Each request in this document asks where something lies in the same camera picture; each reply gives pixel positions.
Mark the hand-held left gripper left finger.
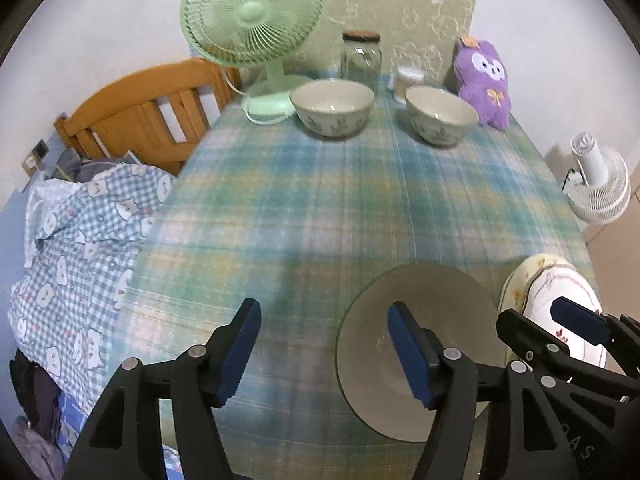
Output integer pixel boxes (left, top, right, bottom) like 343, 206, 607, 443
62, 298, 262, 480

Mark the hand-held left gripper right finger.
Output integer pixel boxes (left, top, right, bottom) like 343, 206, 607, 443
387, 301, 568, 480

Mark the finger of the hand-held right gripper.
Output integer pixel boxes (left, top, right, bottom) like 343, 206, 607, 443
496, 309, 608, 386
550, 296, 640, 361

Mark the beige bowl with floral print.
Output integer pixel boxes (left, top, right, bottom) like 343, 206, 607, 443
335, 261, 506, 443
289, 79, 376, 138
404, 85, 480, 148

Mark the white plate with red print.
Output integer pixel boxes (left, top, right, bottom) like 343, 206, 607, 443
520, 260, 608, 371

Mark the large cream yellow-flower plate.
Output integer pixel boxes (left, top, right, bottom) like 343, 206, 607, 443
500, 255, 586, 321

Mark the white fan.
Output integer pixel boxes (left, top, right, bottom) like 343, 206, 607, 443
562, 131, 632, 225

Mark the plaid tablecloth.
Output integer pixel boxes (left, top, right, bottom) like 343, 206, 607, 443
107, 72, 601, 480

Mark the blue checked blanket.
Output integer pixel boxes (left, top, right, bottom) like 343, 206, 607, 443
9, 162, 173, 378

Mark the dark cloth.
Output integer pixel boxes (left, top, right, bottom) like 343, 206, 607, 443
9, 347, 63, 443

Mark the pale pink cloth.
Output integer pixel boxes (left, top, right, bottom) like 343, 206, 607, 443
11, 415, 66, 480

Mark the grey patterned cloth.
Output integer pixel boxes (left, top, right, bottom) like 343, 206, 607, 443
42, 149, 146, 183

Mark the purple plush bunny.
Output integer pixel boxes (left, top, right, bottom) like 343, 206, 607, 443
452, 35, 512, 132

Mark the wooden headboard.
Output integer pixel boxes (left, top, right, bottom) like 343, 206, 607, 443
54, 57, 246, 177

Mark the clear cotton swab container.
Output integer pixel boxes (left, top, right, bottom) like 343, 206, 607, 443
392, 66, 426, 105

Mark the glass jar with dark lid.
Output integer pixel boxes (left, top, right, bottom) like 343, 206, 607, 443
341, 30, 383, 92

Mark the green desk fan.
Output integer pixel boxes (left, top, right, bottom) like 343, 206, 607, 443
180, 0, 326, 123

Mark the green printed mat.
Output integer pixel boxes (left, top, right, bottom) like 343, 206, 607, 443
300, 0, 475, 96

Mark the green fan cable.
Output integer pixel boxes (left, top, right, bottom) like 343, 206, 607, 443
222, 67, 293, 125

